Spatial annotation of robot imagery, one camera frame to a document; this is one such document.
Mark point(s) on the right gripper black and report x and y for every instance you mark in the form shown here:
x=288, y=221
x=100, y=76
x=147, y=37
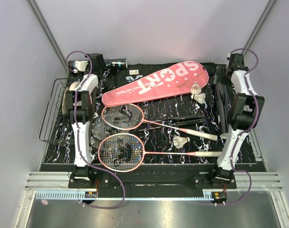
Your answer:
x=220, y=70

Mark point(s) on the black teal shuttlecock tube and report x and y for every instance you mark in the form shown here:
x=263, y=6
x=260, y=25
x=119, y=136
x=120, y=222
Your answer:
x=120, y=63

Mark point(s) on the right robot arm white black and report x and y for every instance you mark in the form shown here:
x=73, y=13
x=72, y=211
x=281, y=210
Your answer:
x=238, y=108

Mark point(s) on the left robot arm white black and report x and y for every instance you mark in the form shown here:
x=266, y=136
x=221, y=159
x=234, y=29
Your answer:
x=77, y=106

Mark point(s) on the upper pink badminton racket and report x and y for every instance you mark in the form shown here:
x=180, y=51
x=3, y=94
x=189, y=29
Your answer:
x=130, y=116

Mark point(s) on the pink badminton racket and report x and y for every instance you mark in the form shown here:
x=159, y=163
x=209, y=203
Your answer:
x=123, y=152
x=130, y=116

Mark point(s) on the lower pink badminton racket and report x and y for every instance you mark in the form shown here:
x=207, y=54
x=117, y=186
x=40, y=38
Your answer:
x=123, y=152

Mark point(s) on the white shuttlecock near bag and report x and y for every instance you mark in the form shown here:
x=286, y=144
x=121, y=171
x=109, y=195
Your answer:
x=195, y=89

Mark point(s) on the white shuttlecock beside bag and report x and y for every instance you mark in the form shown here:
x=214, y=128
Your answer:
x=200, y=98

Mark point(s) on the pink racket cover bag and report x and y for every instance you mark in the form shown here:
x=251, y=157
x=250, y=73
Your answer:
x=174, y=80

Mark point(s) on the white shuttlecock centre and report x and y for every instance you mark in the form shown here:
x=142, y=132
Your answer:
x=179, y=142

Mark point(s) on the black racket bag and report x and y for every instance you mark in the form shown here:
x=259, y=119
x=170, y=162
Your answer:
x=124, y=77

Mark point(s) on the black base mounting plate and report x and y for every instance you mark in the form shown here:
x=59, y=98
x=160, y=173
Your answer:
x=104, y=180

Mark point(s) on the black racket upper handle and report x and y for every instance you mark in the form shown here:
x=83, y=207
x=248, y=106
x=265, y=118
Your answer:
x=173, y=120

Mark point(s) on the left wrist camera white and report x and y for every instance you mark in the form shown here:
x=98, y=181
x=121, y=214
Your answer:
x=79, y=66

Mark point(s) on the black wire basket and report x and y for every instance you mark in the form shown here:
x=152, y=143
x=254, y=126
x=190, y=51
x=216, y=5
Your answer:
x=56, y=128

